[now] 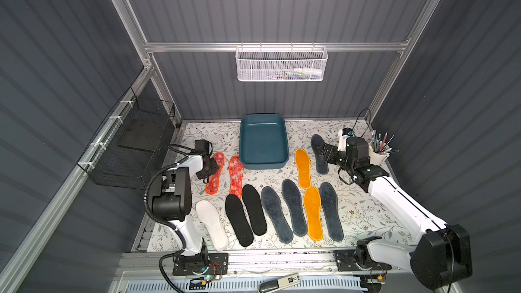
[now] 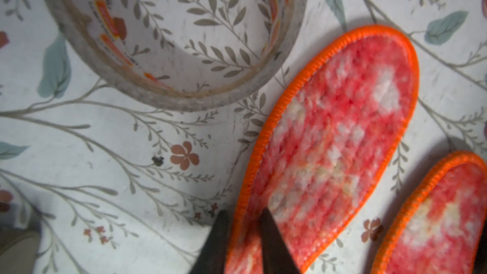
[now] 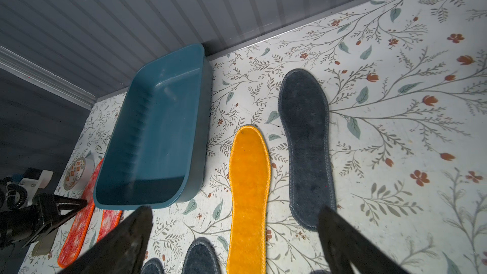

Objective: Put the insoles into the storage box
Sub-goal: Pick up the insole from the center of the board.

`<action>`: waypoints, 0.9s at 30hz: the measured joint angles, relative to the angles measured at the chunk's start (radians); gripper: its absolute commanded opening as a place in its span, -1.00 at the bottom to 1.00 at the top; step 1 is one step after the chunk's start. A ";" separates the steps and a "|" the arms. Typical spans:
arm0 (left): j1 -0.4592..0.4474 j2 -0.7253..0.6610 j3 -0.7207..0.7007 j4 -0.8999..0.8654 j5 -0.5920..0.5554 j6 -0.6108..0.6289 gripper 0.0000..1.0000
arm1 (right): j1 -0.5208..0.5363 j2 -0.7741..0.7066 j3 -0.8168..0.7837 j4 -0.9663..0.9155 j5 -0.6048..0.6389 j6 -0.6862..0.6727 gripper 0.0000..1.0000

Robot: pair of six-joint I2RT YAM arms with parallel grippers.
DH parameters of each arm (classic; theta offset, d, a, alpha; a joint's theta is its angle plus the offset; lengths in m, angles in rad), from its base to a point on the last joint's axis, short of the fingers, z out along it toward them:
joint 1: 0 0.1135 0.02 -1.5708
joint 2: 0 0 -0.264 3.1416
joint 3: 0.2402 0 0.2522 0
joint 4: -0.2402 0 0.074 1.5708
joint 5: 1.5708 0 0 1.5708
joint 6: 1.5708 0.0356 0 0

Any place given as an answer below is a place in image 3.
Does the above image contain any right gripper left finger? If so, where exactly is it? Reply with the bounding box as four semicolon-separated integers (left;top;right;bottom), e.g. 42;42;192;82
61;206;153;273

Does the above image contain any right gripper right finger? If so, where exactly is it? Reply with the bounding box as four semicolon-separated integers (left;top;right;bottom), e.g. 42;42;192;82
317;205;407;273

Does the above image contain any teal plastic storage box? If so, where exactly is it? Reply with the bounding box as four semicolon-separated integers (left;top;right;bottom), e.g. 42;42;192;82
93;44;213;211

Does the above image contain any yellow fleece insole upper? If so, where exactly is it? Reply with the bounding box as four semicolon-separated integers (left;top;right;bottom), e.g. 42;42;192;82
227;126;271;273

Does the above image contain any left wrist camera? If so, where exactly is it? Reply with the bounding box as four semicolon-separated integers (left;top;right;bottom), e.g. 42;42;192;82
1;167;53;212

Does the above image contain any red patterned insole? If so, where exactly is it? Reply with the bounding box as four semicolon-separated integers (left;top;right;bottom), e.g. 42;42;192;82
58;159;104;269
96;210;123;242

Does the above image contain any patterned tape roll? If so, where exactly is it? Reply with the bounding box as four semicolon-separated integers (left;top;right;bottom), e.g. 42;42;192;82
63;155;95;191

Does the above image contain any dark grey fleece insole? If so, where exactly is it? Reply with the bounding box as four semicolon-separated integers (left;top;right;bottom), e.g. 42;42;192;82
182;237;221;274
278;68;337;231
140;258;164;274

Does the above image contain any small olive eraser block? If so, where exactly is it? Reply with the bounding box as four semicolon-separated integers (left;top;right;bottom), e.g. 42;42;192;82
32;229;58;257

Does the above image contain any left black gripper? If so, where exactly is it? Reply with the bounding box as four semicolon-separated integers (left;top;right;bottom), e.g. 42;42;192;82
1;194;88;249

